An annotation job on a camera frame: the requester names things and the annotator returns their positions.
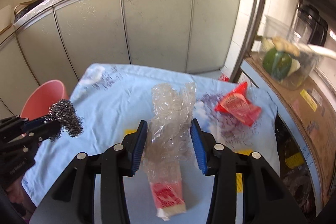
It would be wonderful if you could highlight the light blue floral cloth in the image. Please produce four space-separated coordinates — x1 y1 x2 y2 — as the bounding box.
21 63 281 208

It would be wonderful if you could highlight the steel wool scrubber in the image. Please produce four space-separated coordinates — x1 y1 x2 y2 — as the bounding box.
45 98 84 142

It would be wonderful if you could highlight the red white plastic bag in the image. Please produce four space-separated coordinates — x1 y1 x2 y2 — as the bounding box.
218 74 230 82

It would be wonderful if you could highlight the clear bag of vegetables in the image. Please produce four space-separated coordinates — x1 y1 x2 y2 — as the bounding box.
257 16 322 90

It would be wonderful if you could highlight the cardboard box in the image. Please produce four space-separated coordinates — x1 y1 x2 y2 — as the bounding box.
241 52 335 211

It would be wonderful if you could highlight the red snack packet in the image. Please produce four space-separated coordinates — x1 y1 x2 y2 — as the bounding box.
214 81 261 127

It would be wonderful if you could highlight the black electric kettle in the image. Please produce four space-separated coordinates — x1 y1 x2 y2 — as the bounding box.
294 4 328 47

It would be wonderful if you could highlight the clear plastic wrap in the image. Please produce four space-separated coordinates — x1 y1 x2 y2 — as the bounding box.
142 82 196 183

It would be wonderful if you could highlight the red and white wrapper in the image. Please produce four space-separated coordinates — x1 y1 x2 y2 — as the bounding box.
150 180 187 221

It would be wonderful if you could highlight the pink plastic bucket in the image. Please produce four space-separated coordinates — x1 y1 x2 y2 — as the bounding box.
20 80 69 120

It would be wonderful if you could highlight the dark basket with handle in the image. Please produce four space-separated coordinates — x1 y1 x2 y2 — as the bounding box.
14 0 45 23

